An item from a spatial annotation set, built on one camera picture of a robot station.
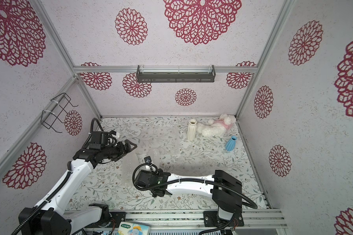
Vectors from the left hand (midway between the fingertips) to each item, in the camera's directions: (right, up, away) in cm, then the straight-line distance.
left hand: (132, 150), depth 79 cm
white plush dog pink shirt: (+52, +12, +21) cm, 57 cm away
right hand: (+9, -13, 0) cm, 15 cm away
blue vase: (+59, +2, +16) cm, 61 cm away
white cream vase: (+34, +11, +17) cm, 40 cm away
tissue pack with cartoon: (+2, -34, -12) cm, 36 cm away
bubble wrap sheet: (-4, -9, +6) cm, 12 cm away
